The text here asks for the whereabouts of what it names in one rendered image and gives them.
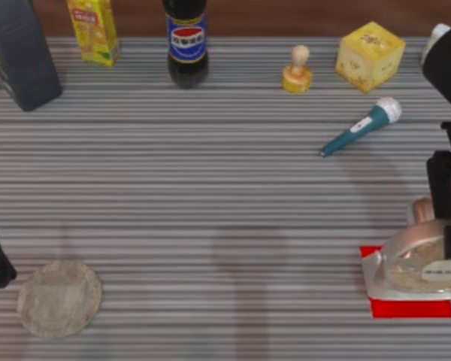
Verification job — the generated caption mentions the red mat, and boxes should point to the red mat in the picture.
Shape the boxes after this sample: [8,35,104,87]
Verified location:
[359,245,451,320]

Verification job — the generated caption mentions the dark grey box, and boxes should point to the dark grey box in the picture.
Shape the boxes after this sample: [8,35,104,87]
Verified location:
[0,0,64,113]

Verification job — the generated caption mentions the teal toy microphone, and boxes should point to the teal toy microphone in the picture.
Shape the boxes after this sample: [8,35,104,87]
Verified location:
[319,96,403,159]

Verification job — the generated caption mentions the yellow cube box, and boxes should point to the yellow cube box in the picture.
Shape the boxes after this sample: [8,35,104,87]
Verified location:
[334,20,407,94]

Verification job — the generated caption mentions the Pepsi cola bottle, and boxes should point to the Pepsi cola bottle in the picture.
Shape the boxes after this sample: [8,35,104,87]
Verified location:
[162,0,210,90]

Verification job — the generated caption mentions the yellow drink carton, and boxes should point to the yellow drink carton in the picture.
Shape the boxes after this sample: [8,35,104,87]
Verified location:
[65,0,121,68]

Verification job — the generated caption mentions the round grey coaster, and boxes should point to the round grey coaster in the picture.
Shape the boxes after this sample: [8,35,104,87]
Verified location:
[16,259,103,338]

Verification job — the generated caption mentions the yellow stamp with wooden handle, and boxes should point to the yellow stamp with wooden handle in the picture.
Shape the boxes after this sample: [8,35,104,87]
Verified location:
[281,44,314,95]

